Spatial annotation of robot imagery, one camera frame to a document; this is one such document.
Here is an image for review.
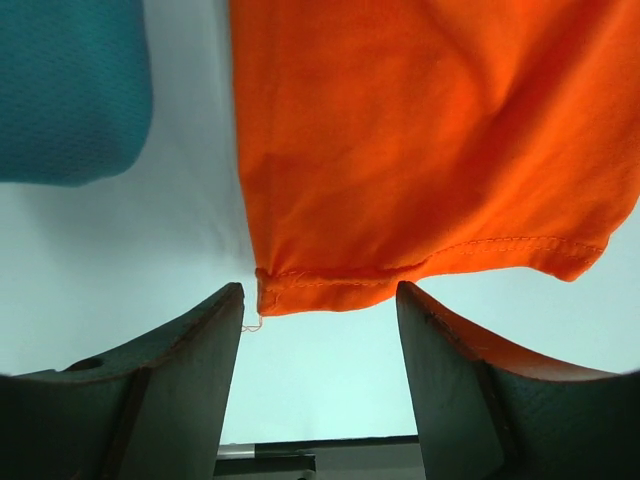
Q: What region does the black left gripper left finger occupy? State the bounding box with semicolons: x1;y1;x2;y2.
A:
1;283;244;479

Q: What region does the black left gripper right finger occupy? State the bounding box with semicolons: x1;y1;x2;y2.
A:
396;282;639;479

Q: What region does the orange t-shirt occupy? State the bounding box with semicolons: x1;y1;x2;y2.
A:
229;1;639;317

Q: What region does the teal t-shirt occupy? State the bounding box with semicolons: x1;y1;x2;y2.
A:
1;0;153;186

